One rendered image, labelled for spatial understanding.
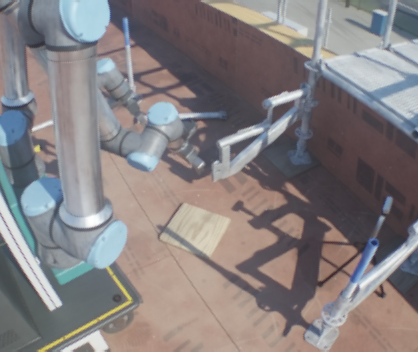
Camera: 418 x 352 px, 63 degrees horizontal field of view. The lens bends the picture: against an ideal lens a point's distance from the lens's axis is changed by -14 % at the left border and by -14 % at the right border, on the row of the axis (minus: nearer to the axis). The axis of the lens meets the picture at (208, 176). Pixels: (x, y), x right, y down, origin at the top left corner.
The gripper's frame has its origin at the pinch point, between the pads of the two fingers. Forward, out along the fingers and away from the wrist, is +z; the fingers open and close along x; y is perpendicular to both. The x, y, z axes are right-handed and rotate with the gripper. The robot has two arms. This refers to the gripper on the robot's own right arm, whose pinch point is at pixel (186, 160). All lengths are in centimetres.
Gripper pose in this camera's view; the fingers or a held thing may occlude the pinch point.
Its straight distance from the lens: 149.4
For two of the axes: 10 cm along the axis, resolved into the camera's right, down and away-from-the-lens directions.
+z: 2.0, 4.1, 8.9
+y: -6.6, 7.3, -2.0
